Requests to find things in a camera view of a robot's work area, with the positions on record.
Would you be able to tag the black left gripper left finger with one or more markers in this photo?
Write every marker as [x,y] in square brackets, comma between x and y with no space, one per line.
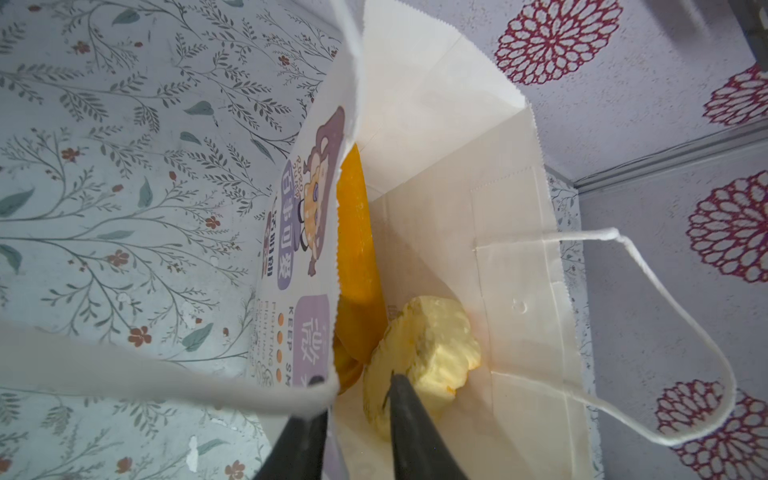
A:
[299,450]

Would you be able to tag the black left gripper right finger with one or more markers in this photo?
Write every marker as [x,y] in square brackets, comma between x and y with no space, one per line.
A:
[418,449]

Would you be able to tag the pale yellow sliced fake bread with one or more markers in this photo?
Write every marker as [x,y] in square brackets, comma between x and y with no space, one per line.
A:
[431,343]

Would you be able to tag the long glazed fake bread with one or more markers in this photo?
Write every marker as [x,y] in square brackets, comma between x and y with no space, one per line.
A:
[361,316]

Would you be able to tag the round orange fake bun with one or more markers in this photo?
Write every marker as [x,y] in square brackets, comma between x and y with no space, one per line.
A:
[348,369]

